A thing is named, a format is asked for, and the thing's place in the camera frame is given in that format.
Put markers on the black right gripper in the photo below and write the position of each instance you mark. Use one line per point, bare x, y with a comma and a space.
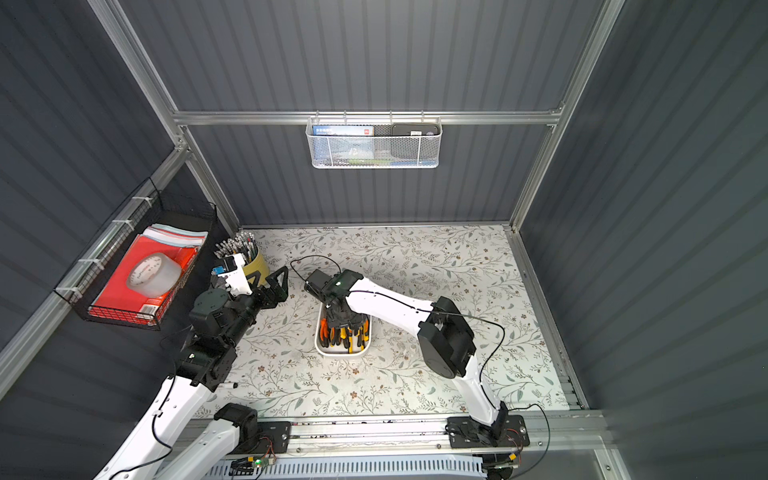
341, 309

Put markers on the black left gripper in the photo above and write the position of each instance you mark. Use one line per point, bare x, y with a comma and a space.
264, 294

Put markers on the white plastic storage box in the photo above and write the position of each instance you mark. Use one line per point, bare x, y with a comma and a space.
337, 351

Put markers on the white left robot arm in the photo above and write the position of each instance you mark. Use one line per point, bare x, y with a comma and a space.
218, 321

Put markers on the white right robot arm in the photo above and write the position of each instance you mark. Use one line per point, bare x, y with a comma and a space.
446, 340

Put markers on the orange black pliers in box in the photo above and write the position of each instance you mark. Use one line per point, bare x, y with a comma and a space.
328, 336

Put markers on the yellow black pliers in box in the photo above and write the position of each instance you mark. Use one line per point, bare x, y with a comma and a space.
356, 340

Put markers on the blue box in basket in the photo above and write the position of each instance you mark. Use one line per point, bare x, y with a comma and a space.
343, 130

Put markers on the yellow pen holder cup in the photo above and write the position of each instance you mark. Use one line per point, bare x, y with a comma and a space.
257, 270

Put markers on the bundle of pens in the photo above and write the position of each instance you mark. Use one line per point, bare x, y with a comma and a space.
241, 243

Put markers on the floral table mat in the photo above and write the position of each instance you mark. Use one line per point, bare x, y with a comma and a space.
280, 373

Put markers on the clear tape roll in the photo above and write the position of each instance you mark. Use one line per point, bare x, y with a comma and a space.
154, 275

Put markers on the red paper packet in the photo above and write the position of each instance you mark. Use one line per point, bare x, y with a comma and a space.
116, 302

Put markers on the black device in basket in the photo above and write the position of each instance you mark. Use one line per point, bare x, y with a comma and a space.
415, 129

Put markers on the small circuit board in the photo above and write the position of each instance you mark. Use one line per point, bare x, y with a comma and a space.
248, 466

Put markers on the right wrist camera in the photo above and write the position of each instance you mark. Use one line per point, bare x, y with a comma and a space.
316, 283

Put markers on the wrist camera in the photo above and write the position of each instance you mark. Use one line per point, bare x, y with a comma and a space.
231, 277
316, 283

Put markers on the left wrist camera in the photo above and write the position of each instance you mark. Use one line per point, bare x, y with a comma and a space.
231, 277

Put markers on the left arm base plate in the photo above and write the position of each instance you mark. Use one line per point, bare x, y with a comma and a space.
263, 437

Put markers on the black wire wall basket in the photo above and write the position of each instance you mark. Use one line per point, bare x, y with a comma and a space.
168, 217

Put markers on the white mesh wall basket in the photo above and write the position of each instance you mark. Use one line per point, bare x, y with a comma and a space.
381, 151

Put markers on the white ventilated cable duct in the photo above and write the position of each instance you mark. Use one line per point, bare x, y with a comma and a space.
380, 467

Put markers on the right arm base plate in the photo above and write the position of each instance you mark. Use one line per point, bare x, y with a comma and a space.
466, 433

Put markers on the aluminium front rail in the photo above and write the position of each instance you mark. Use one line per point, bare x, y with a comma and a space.
378, 435

